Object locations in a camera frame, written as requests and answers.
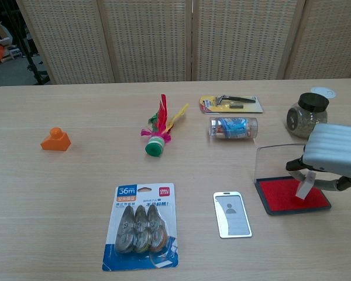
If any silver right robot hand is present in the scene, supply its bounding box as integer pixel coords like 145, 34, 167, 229
285, 122, 351, 193

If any red ink pad clear lid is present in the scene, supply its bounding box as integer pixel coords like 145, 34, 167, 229
255, 142, 332, 217

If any silver badge card holder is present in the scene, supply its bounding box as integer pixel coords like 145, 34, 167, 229
212, 191, 253, 239

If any orange toy block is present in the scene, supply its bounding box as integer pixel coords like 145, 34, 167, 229
40, 126, 72, 152

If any glass jar with black lid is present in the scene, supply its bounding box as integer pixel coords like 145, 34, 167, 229
286, 92, 331, 139

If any clear plastic tube with items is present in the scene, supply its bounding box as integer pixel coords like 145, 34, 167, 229
208, 116, 259, 141

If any razor blister pack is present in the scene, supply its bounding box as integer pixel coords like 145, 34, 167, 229
198, 94, 264, 115

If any woven folding screen panel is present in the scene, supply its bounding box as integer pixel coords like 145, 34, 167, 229
284, 0, 351, 80
16, 0, 115, 85
97, 0, 194, 84
191, 0, 307, 82

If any colourful feather shuttlecock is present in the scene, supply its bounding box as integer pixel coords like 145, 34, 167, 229
140, 94, 190, 158

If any correction tape blister pack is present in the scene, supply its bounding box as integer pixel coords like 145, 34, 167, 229
101, 183, 180, 272

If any black tripod stand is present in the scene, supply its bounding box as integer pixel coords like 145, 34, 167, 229
5, 0, 52, 86

